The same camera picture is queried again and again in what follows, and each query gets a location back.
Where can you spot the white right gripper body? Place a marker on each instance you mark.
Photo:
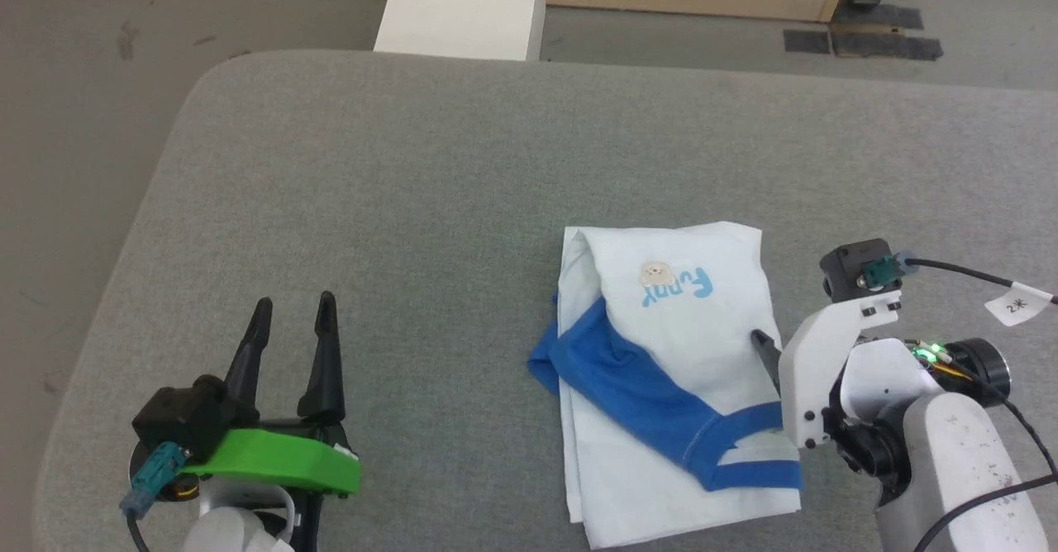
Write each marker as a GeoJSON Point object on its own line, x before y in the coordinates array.
{"type": "Point", "coordinates": [814, 370]}

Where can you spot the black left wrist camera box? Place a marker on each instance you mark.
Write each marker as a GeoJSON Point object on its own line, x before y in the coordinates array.
{"type": "Point", "coordinates": [194, 411]}

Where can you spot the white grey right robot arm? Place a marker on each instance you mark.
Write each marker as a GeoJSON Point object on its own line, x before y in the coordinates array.
{"type": "Point", "coordinates": [950, 453]}

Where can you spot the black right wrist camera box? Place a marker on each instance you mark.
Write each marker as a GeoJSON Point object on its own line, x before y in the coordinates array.
{"type": "Point", "coordinates": [851, 271]}

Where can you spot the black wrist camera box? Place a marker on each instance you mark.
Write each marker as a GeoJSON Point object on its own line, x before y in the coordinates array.
{"type": "Point", "coordinates": [851, 271]}
{"type": "Point", "coordinates": [194, 411]}

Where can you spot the white and blue T-shirt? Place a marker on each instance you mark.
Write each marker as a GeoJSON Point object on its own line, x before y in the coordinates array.
{"type": "Point", "coordinates": [669, 370]}

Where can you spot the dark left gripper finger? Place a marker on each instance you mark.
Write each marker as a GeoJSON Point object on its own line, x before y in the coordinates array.
{"type": "Point", "coordinates": [324, 362]}
{"type": "Point", "coordinates": [248, 362]}

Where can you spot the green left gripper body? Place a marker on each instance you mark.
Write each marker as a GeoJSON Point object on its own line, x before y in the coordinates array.
{"type": "Point", "coordinates": [273, 457]}

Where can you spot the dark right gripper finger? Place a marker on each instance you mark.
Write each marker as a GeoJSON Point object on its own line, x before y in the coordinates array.
{"type": "Point", "coordinates": [769, 358]}

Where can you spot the white rectangular box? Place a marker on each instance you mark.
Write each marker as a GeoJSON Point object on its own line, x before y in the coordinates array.
{"type": "Point", "coordinates": [463, 11]}

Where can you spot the grey fabric work surface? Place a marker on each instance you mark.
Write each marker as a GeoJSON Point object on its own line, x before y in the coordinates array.
{"type": "Point", "coordinates": [455, 205]}

